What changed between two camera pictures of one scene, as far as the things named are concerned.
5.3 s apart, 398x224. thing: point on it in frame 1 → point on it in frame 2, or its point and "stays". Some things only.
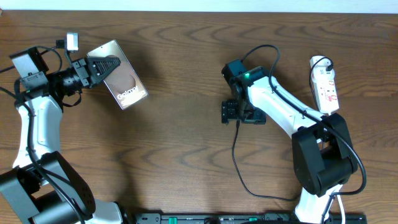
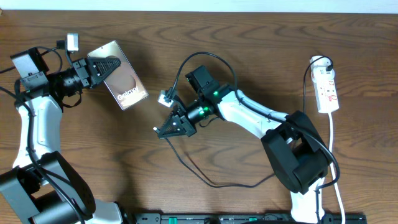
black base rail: (247, 218) stays
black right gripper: (228, 113) → (184, 125)
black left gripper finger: (99, 68) stays
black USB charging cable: (233, 147) → (214, 186)
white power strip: (327, 96) stays
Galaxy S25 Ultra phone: (124, 83) stays
